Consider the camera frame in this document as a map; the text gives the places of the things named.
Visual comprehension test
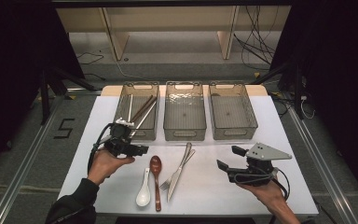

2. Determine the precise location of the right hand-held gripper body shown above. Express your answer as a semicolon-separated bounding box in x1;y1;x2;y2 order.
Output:
226;142;294;188

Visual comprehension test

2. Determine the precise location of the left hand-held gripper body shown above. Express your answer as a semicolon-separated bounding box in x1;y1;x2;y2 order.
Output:
103;117;138;158

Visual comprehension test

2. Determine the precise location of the smoky clear plastic bin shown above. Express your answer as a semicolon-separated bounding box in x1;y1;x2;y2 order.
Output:
111;81;161;142
162;80;208;142
208;81;259;141

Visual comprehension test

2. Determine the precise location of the brown wooden spoon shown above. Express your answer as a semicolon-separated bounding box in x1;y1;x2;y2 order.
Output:
149;155;163;213

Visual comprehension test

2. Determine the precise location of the steel fork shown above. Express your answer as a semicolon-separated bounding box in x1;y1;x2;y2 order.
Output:
158;148;197;191

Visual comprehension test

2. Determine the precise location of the steel table knife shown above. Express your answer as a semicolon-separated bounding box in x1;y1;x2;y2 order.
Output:
166;142;194;203

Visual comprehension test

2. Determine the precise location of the white ceramic spoon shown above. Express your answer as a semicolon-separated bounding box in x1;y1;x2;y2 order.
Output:
135;167;152;208

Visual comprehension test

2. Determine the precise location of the person's right hand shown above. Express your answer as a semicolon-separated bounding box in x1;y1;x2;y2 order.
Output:
236;179;286;216

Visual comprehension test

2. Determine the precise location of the person's left hand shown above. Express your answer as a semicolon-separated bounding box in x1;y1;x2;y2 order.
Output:
88;147;136;187

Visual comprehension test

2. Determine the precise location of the black metal stand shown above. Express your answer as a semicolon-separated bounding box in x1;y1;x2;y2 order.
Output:
251;60;306;120
38;66;98;126

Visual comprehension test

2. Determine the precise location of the black curtain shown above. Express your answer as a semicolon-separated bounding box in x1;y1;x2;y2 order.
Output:
269;0;358;200
0;0;87;180

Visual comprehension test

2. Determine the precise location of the light wooden table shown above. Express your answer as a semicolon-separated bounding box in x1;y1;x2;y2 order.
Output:
55;6;293;62

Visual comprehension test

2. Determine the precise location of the left hand-held gripper cable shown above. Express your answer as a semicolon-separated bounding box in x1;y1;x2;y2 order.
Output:
87;122;115;175

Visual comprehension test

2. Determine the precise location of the hand-held gripper cable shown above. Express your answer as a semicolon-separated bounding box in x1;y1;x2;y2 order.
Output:
271;167;292;203
87;122;115;175

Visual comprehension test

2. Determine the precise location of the right hand-held gripper cable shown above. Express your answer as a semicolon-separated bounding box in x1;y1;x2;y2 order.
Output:
271;167;292;203

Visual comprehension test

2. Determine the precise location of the short aluminium floor rail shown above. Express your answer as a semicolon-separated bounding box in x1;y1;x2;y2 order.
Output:
64;88;103;95

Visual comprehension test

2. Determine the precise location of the white floor cable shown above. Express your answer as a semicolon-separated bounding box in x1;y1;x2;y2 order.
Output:
115;59;145;81

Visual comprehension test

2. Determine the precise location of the thin black floor cable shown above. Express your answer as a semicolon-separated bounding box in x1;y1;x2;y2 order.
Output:
76;50;106;82

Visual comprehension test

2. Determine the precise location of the white plug with cable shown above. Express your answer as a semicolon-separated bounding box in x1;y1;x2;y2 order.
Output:
299;94;317;120

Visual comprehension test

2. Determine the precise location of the black cable bundle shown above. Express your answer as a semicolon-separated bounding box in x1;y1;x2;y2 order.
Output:
232;5;282;72

